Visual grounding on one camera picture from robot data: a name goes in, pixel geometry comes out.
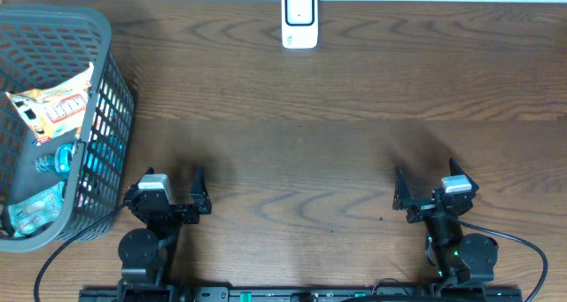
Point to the white barcode scanner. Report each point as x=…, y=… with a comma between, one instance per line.
x=300, y=24

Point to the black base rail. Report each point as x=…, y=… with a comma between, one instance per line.
x=223, y=294

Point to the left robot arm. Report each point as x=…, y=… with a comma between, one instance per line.
x=147, y=253

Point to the grey plastic basket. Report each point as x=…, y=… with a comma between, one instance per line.
x=41, y=47

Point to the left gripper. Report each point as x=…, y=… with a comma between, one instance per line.
x=200, y=206

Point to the teal wet wipes pack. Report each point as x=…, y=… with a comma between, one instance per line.
x=27, y=216

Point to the teal mouthwash bottle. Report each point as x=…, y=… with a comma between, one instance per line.
x=58, y=163

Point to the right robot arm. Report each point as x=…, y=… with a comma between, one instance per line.
x=460, y=258

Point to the orange snack bag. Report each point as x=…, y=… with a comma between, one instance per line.
x=50, y=113

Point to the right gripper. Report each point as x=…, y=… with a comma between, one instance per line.
x=403, y=200

